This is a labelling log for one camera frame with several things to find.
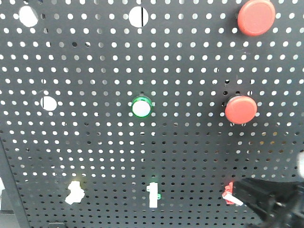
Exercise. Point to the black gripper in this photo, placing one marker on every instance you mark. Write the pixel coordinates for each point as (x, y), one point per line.
(262, 197)

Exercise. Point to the red toggle switch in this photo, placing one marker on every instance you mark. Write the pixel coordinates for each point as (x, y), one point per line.
(227, 195)

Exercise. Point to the yellow toggle switch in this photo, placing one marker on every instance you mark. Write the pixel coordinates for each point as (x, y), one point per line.
(76, 193)

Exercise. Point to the lower red mushroom button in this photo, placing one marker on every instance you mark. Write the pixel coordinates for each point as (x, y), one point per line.
(240, 109)

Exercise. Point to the red mushroom button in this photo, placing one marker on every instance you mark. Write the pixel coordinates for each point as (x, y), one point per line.
(256, 17)
(240, 109)

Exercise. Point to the green illuminated push button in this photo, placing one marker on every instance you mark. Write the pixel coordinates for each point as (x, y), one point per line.
(141, 106)

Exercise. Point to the black perforated pegboard panel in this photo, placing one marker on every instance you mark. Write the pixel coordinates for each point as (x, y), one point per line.
(69, 70)

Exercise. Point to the upper red mushroom button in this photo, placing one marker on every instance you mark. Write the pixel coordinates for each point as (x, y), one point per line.
(256, 17)

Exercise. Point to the black electronics box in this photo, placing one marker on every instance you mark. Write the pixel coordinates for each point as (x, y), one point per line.
(7, 215)

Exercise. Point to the green toggle switch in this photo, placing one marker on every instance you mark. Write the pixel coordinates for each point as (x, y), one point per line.
(154, 195)

